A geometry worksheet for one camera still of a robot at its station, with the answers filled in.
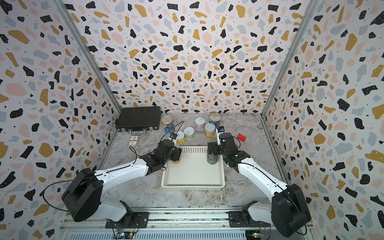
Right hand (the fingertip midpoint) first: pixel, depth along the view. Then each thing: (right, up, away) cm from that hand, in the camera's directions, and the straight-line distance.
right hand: (215, 142), depth 85 cm
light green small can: (-17, +5, +18) cm, 25 cm away
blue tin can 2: (+2, +15, +21) cm, 26 cm away
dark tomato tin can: (-2, -10, +3) cm, 10 cm away
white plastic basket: (-13, -19, +4) cm, 23 cm away
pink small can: (-10, +11, +24) cm, 29 cm away
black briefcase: (-60, +14, +33) cm, 70 cm away
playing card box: (-55, -1, +18) cm, 58 cm away
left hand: (-23, -2, +2) cm, 23 cm away
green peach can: (-3, +7, +18) cm, 19 cm away
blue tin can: (-31, +11, +18) cm, 38 cm away
